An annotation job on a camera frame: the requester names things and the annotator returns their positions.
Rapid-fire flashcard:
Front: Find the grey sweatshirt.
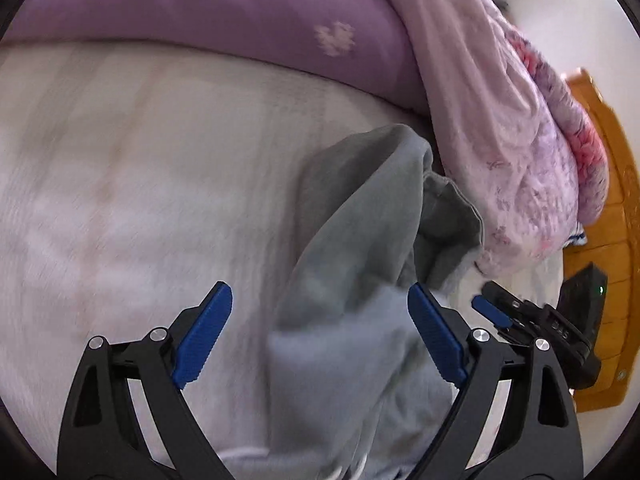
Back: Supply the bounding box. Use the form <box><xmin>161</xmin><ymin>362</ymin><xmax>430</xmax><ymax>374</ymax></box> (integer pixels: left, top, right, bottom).
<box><xmin>267</xmin><ymin>124</ymin><xmax>485</xmax><ymax>480</ymax></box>

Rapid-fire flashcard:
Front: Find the pink floral blanket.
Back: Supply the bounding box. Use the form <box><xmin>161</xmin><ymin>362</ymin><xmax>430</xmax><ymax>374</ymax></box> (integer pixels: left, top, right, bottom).
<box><xmin>360</xmin><ymin>0</ymin><xmax>608</xmax><ymax>276</ymax></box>

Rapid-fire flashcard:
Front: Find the wooden bed frame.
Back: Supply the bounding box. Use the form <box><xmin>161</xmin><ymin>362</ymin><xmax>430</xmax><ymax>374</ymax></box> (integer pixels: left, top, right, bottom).
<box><xmin>560</xmin><ymin>67</ymin><xmax>640</xmax><ymax>413</ymax></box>

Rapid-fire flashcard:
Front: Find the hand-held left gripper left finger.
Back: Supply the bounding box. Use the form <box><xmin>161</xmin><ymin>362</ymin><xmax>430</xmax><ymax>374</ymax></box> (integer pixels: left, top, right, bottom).
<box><xmin>56</xmin><ymin>281</ymin><xmax>239</xmax><ymax>480</ymax></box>

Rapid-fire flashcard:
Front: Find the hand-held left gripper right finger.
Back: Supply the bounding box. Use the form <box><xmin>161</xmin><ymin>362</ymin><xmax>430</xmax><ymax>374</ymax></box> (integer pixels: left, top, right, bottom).
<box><xmin>407</xmin><ymin>283</ymin><xmax>585</xmax><ymax>480</ymax></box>

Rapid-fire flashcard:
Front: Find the purple pillow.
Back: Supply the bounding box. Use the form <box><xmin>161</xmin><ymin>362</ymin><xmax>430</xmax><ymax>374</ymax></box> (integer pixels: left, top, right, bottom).
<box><xmin>5</xmin><ymin>0</ymin><xmax>426</xmax><ymax>113</ymax></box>

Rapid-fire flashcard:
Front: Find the white bed sheet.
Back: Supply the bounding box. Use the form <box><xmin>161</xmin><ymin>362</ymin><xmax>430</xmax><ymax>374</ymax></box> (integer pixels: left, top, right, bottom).
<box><xmin>0</xmin><ymin>40</ymin><xmax>566</xmax><ymax>480</ymax></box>

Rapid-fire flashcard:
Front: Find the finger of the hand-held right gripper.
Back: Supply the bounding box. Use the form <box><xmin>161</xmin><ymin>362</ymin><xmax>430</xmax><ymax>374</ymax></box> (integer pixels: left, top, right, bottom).
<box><xmin>472</xmin><ymin>281</ymin><xmax>543</xmax><ymax>345</ymax></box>

